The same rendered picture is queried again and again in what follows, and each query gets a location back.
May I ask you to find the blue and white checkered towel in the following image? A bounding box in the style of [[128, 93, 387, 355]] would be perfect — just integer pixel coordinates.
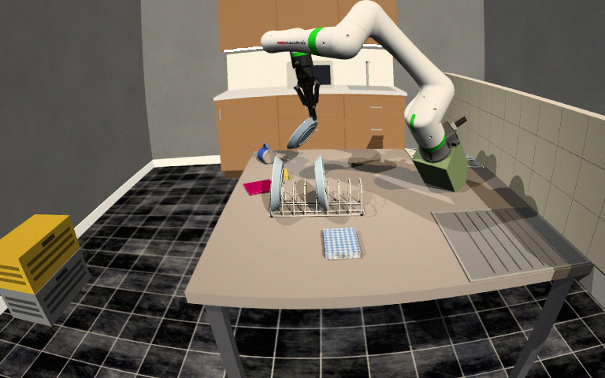
[[323, 228, 361, 260]]

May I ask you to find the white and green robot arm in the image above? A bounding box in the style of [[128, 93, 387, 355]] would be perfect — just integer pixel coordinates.
[[260, 0, 467, 163]]

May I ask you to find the grey ribbed sink drainer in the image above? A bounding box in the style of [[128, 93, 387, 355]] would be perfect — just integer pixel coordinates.
[[431, 206, 591, 283]]

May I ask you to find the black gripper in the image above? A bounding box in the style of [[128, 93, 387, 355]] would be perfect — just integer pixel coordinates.
[[294, 66, 321, 120]]

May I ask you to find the beige tiled wall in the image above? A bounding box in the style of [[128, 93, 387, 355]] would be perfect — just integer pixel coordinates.
[[441, 72, 605, 309]]

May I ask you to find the dark pink square coaster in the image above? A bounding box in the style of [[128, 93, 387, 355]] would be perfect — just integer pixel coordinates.
[[243, 180, 272, 196]]

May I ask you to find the white ribbed draining mat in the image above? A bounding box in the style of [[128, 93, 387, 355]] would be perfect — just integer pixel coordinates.
[[404, 149, 485, 168]]

